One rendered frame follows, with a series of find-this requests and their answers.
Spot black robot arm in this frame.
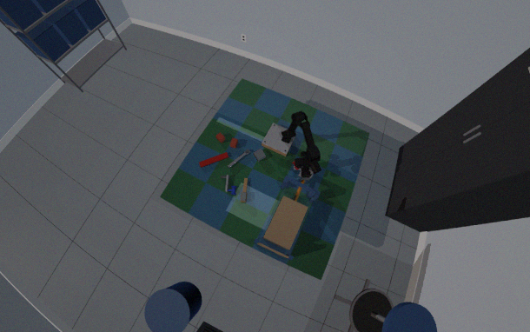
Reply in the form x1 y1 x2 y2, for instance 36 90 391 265
282 110 321 174

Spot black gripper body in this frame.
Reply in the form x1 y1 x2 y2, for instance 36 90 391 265
301 151 310 177

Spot grey rod with square end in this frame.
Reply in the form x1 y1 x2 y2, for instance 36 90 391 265
228 149 250 168

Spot red rectangular bar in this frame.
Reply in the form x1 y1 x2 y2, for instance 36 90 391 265
199 152 229 167

